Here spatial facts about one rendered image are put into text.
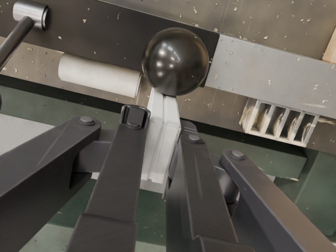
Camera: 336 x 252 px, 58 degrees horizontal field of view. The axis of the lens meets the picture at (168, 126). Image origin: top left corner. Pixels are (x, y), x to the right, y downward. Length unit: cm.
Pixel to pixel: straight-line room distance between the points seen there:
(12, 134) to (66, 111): 244
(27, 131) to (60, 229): 251
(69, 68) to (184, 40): 18
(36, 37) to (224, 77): 17
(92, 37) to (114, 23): 2
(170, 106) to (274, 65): 17
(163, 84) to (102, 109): 25
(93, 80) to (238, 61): 14
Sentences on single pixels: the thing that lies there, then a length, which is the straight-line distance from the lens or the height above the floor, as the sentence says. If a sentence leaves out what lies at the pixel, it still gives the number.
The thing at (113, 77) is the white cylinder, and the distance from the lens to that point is 31.
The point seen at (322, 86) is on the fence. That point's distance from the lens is 33.
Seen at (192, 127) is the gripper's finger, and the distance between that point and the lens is 16.
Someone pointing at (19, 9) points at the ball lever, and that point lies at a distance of 29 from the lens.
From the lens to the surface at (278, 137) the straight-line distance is 35.
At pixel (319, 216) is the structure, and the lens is 51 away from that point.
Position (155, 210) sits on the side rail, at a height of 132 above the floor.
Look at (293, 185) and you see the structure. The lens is 49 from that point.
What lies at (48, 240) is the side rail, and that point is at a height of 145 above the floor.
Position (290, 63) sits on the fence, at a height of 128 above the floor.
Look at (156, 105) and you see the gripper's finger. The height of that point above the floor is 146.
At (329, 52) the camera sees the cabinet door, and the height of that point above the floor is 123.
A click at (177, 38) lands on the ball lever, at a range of 16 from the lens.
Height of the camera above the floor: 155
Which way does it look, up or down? 37 degrees down
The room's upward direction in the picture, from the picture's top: 91 degrees counter-clockwise
